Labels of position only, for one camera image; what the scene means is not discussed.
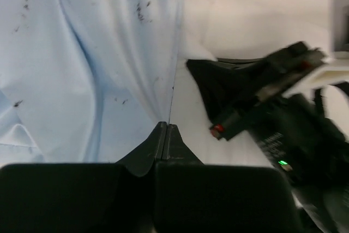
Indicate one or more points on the white pillow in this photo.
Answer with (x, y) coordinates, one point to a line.
(238, 29)

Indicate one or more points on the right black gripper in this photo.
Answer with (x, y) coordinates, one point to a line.
(293, 133)

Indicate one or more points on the light blue pillowcase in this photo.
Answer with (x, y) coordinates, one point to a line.
(84, 81)

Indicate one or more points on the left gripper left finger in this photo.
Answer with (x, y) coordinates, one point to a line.
(140, 160)

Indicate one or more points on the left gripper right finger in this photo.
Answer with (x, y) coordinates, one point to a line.
(174, 150)

